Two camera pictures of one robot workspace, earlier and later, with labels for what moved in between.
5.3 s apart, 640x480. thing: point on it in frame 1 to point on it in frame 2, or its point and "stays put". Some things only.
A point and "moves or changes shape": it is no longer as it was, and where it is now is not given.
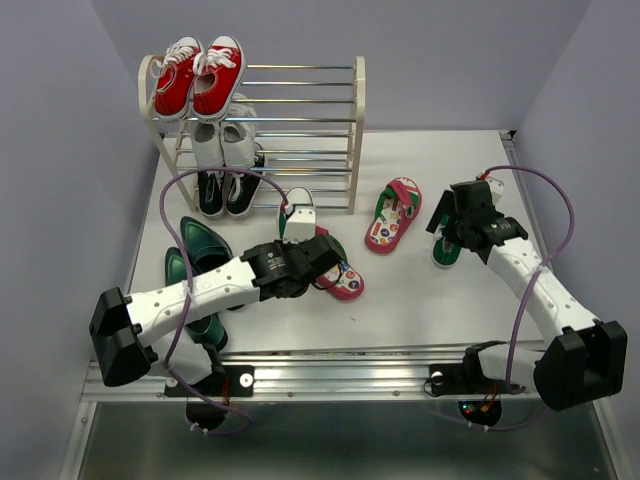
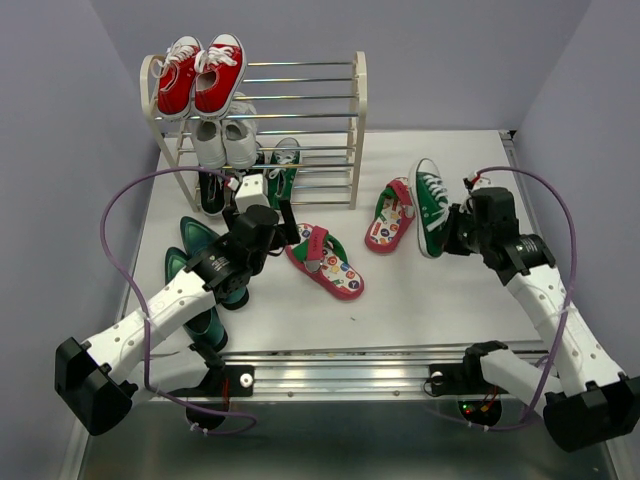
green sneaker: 445,253 moves or changes shape
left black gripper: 287,247 to 282,233
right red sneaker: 218,75 stays put
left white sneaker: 208,145 stays put
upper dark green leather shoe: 205,250 stays put
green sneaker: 282,218 moves or changes shape
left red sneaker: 175,77 stays put
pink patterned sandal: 342,281 stays put
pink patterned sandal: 396,205 stays put
